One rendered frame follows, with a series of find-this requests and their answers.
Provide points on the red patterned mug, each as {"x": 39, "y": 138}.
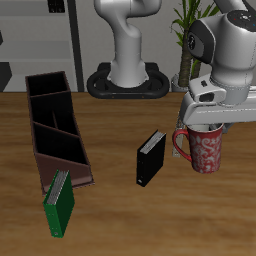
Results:
{"x": 206, "y": 151}

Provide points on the dark brown desk caddy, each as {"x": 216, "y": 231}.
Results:
{"x": 55, "y": 140}

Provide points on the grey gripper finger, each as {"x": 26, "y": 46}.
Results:
{"x": 214, "y": 127}
{"x": 228, "y": 127}

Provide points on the dark angular object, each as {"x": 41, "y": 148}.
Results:
{"x": 4, "y": 76}

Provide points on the black book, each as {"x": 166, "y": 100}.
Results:
{"x": 151, "y": 163}

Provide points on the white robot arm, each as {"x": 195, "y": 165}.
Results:
{"x": 128, "y": 63}

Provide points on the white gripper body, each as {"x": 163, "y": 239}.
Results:
{"x": 216, "y": 112}

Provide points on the pot plant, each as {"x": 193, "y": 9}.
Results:
{"x": 184, "y": 63}

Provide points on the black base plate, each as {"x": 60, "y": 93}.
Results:
{"x": 96, "y": 87}

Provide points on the green book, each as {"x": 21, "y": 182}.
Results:
{"x": 61, "y": 208}

